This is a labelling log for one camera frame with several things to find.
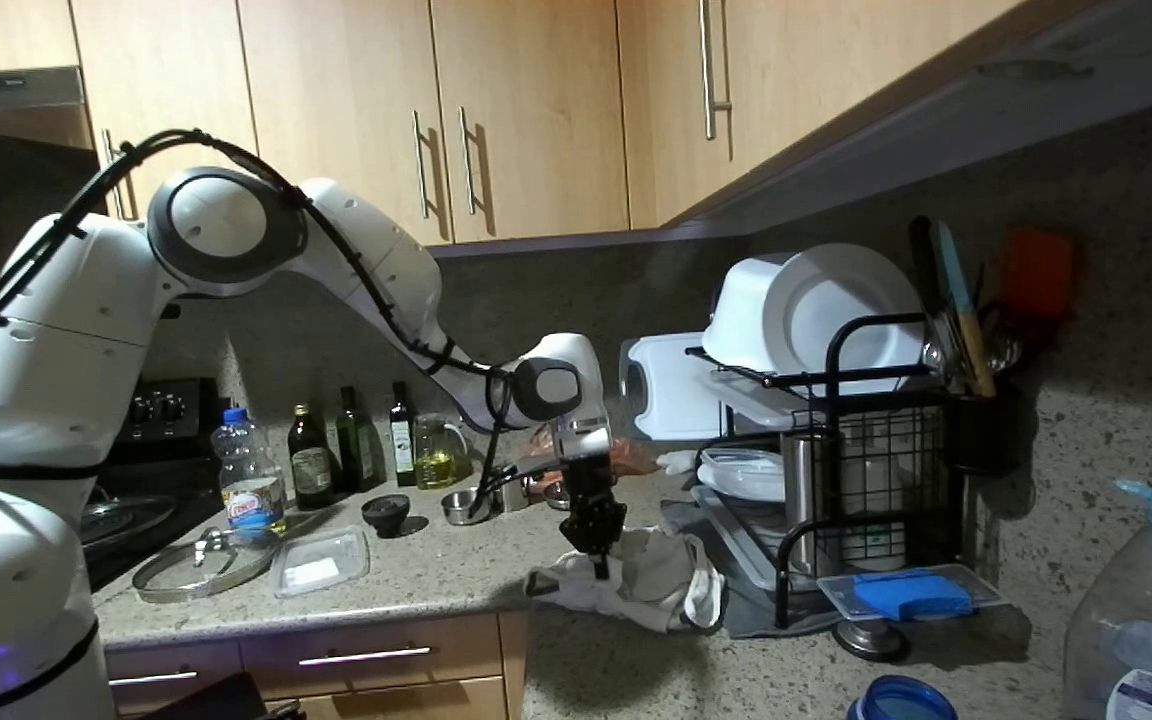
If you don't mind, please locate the large white bowl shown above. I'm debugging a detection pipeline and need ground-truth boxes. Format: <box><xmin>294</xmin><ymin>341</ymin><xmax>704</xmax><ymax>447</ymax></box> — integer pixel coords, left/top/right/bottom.
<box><xmin>699</xmin><ymin>253</ymin><xmax>806</xmax><ymax>380</ymax></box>

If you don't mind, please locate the long steel drawer handle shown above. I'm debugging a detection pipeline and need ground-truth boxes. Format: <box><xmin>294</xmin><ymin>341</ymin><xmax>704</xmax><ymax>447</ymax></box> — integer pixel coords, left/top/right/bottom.
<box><xmin>293</xmin><ymin>642</ymin><xmax>434</xmax><ymax>672</ymax></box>

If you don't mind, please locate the white shallow dish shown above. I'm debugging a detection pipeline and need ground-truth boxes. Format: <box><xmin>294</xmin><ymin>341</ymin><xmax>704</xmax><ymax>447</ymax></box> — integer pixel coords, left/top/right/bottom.
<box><xmin>690</xmin><ymin>444</ymin><xmax>795</xmax><ymax>508</ymax></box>

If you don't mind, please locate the orange spatula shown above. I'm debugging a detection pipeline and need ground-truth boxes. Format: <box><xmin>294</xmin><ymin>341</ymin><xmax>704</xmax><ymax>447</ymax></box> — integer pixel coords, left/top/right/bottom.
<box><xmin>990</xmin><ymin>222</ymin><xmax>1088</xmax><ymax>351</ymax></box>

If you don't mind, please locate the wooden base cabinet door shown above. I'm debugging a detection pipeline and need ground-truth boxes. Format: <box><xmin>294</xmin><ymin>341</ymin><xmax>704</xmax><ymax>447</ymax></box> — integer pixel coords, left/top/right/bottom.
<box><xmin>252</xmin><ymin>674</ymin><xmax>510</xmax><ymax>720</ymax></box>

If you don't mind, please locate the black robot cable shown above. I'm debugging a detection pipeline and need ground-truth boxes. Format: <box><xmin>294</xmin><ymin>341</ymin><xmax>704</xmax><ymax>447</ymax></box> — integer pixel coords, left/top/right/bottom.
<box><xmin>0</xmin><ymin>123</ymin><xmax>517</xmax><ymax>527</ymax></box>

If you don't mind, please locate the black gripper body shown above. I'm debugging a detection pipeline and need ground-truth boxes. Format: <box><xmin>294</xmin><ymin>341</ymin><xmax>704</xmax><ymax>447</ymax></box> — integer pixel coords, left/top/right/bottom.
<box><xmin>558</xmin><ymin>454</ymin><xmax>625</xmax><ymax>527</ymax></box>

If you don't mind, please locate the wide wooden drawer front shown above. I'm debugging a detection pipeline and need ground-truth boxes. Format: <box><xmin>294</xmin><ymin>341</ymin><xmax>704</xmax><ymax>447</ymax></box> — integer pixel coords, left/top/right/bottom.
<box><xmin>237</xmin><ymin>606</ymin><xmax>532</xmax><ymax>691</ymax></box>

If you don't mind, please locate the glass pot lid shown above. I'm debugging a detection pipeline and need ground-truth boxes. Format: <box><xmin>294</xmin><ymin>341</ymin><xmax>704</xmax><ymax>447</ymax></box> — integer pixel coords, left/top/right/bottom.
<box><xmin>129</xmin><ymin>522</ymin><xmax>274</xmax><ymax>606</ymax></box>

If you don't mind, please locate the dark green glass bottle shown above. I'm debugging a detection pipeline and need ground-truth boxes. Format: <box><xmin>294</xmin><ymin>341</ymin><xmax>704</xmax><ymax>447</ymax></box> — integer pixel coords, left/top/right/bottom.
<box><xmin>332</xmin><ymin>382</ymin><xmax>387</xmax><ymax>498</ymax></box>

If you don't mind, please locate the narrow wooden drawer front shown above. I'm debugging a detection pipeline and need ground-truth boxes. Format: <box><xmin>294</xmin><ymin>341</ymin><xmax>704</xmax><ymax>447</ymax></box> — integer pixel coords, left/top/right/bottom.
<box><xmin>100</xmin><ymin>636</ymin><xmax>247</xmax><ymax>717</ymax></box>

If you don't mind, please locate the black wire dish rack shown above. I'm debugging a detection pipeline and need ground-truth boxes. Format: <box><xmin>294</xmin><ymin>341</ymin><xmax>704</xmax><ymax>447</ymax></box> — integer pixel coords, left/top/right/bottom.
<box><xmin>674</xmin><ymin>308</ymin><xmax>1009</xmax><ymax>640</ymax></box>

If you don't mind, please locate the teal spatula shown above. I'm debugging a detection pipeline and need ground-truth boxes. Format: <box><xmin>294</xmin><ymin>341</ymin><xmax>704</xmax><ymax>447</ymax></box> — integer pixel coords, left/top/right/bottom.
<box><xmin>926</xmin><ymin>216</ymin><xmax>1003</xmax><ymax>407</ymax></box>

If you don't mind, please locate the tall steel cup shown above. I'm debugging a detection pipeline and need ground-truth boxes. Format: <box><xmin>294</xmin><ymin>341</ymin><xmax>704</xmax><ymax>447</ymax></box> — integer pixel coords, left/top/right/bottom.
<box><xmin>781</xmin><ymin>429</ymin><xmax>831</xmax><ymax>573</ymax></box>

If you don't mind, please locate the clear bottle light blue cap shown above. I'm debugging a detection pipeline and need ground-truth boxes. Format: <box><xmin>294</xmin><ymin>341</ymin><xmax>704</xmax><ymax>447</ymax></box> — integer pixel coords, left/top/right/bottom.
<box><xmin>1055</xmin><ymin>474</ymin><xmax>1152</xmax><ymax>720</ymax></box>

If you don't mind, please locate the slim bottle white label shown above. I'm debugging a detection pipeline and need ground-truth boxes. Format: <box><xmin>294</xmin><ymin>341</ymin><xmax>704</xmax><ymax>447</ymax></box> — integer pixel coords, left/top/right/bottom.
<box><xmin>382</xmin><ymin>380</ymin><xmax>422</xmax><ymax>490</ymax></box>

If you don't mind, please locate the small steel bowl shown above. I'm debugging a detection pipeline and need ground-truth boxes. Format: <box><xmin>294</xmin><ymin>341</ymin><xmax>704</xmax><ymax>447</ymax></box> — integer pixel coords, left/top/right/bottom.
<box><xmin>439</xmin><ymin>479</ymin><xmax>500</xmax><ymax>527</ymax></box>

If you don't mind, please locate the round olive oil jar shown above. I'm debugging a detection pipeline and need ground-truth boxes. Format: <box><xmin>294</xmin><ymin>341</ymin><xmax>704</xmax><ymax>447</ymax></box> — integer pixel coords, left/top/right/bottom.
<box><xmin>409</xmin><ymin>411</ymin><xmax>476</xmax><ymax>490</ymax></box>

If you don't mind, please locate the black stove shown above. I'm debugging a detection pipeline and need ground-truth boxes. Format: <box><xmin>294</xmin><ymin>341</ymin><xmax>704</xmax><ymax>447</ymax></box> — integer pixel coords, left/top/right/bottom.
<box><xmin>81</xmin><ymin>375</ymin><xmax>226</xmax><ymax>591</ymax></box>

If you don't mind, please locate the black utensil holder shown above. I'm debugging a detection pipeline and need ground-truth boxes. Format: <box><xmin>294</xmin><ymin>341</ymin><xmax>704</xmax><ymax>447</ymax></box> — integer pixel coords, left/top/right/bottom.
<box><xmin>941</xmin><ymin>380</ymin><xmax>1030</xmax><ymax>489</ymax></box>

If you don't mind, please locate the grey range hood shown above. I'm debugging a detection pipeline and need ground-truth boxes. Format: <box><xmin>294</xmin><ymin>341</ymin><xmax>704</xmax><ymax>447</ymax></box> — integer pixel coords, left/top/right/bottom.
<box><xmin>0</xmin><ymin>64</ymin><xmax>91</xmax><ymax>150</ymax></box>

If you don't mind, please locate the white grey towel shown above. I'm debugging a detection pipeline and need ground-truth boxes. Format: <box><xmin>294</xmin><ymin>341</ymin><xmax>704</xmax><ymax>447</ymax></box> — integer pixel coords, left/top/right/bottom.
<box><xmin>523</xmin><ymin>520</ymin><xmax>732</xmax><ymax>636</ymax></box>

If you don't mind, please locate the clear rectangular plastic container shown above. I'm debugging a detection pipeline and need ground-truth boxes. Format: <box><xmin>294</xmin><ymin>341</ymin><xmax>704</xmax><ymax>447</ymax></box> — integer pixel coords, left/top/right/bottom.
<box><xmin>262</xmin><ymin>522</ymin><xmax>375</xmax><ymax>601</ymax></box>

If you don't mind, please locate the steel measuring cup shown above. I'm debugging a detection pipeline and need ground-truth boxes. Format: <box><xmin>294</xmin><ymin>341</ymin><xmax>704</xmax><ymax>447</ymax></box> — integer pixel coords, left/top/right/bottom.
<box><xmin>492</xmin><ymin>454</ymin><xmax>541</xmax><ymax>514</ymax></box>

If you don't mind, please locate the clear water bottle blue cap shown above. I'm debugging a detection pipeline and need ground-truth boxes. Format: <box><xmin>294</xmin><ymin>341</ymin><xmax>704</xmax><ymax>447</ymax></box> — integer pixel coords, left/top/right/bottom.
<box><xmin>208</xmin><ymin>398</ymin><xmax>289</xmax><ymax>553</ymax></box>

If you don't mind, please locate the black kitchen utensil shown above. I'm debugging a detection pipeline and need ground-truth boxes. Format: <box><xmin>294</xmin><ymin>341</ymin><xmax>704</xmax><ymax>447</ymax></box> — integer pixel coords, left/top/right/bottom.
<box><xmin>905</xmin><ymin>211</ymin><xmax>964</xmax><ymax>375</ymax></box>

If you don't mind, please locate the wooden wall cabinet door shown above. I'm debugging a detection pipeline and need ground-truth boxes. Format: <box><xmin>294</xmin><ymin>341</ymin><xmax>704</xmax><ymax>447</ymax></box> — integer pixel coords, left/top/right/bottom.
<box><xmin>0</xmin><ymin>0</ymin><xmax>85</xmax><ymax>73</ymax></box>
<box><xmin>66</xmin><ymin>0</ymin><xmax>267</xmax><ymax>269</ymax></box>
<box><xmin>429</xmin><ymin>0</ymin><xmax>636</xmax><ymax>248</ymax></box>
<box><xmin>612</xmin><ymin>0</ymin><xmax>1026</xmax><ymax>232</ymax></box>
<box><xmin>237</xmin><ymin>0</ymin><xmax>454</xmax><ymax>254</ymax></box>

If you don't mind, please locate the black round stopper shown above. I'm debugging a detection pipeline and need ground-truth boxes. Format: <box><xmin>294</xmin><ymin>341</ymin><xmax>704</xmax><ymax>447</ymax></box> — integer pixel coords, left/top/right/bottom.
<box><xmin>827</xmin><ymin>616</ymin><xmax>910</xmax><ymax>666</ymax></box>

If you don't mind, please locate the grey drying mat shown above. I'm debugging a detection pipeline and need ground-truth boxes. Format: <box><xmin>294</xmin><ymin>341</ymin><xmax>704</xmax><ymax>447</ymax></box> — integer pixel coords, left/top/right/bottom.
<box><xmin>663</xmin><ymin>490</ymin><xmax>859</xmax><ymax>642</ymax></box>

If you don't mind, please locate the small black bowl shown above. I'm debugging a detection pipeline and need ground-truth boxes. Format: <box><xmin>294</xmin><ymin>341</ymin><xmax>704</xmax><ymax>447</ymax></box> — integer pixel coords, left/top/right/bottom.
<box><xmin>357</xmin><ymin>489</ymin><xmax>416</xmax><ymax>545</ymax></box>

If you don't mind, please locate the steel cabinet door handle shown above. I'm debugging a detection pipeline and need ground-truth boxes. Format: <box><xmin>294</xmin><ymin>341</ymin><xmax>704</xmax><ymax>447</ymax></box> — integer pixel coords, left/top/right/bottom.
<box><xmin>100</xmin><ymin>123</ymin><xmax>143</xmax><ymax>222</ymax></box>
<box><xmin>410</xmin><ymin>108</ymin><xmax>454</xmax><ymax>245</ymax></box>
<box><xmin>690</xmin><ymin>0</ymin><xmax>738</xmax><ymax>165</ymax></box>
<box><xmin>454</xmin><ymin>104</ymin><xmax>500</xmax><ymax>238</ymax></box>

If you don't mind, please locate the short steel drawer handle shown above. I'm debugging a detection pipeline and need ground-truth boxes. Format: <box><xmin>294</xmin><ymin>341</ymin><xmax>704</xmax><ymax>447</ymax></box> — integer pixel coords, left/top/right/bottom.
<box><xmin>103</xmin><ymin>662</ymin><xmax>166</xmax><ymax>691</ymax></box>

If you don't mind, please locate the dark bottle with label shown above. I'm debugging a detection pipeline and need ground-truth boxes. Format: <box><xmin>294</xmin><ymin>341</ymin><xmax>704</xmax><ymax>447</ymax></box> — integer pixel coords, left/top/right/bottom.
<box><xmin>285</xmin><ymin>398</ymin><xmax>340</xmax><ymax>513</ymax></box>

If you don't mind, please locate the white dinner plate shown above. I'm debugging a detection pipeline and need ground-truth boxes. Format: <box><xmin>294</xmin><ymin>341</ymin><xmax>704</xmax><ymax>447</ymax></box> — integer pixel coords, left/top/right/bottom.
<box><xmin>773</xmin><ymin>238</ymin><xmax>933</xmax><ymax>402</ymax></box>

